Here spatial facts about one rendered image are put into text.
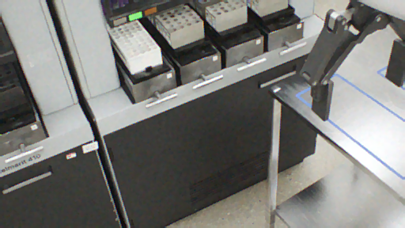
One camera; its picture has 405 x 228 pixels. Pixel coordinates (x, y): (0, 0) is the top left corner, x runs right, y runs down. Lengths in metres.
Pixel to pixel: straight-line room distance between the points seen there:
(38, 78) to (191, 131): 0.53
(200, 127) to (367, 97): 0.57
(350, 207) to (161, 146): 0.67
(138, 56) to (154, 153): 0.36
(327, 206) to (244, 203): 0.45
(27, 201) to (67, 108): 0.30
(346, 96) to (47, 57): 0.79
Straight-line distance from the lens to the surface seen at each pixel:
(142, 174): 1.64
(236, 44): 1.49
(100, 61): 1.41
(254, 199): 2.08
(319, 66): 0.63
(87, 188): 1.60
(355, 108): 1.28
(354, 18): 0.63
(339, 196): 1.77
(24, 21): 1.30
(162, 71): 1.41
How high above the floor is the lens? 1.68
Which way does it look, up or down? 42 degrees down
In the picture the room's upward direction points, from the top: 7 degrees counter-clockwise
